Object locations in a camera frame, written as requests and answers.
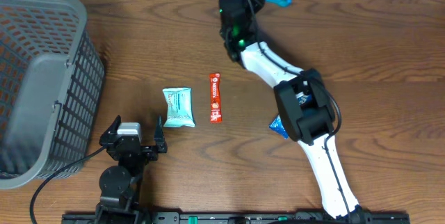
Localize mint green wipes pack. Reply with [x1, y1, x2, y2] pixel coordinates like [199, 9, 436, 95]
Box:
[163, 87, 195, 128]

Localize red coffee stick sachet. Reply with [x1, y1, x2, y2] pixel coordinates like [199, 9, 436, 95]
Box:
[209, 73, 223, 123]

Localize blue Oreo cookie pack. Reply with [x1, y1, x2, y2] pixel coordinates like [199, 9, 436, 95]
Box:
[269, 93, 312, 139]

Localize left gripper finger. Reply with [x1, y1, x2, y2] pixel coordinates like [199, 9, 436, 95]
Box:
[154, 116, 166, 147]
[106, 115, 121, 135]

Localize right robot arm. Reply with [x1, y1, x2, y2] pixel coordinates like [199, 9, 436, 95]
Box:
[218, 0, 366, 223]

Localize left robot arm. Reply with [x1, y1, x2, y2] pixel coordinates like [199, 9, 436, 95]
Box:
[93, 116, 168, 224]

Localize grey plastic basket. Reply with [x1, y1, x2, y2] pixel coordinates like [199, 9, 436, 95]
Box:
[1, 0, 105, 190]

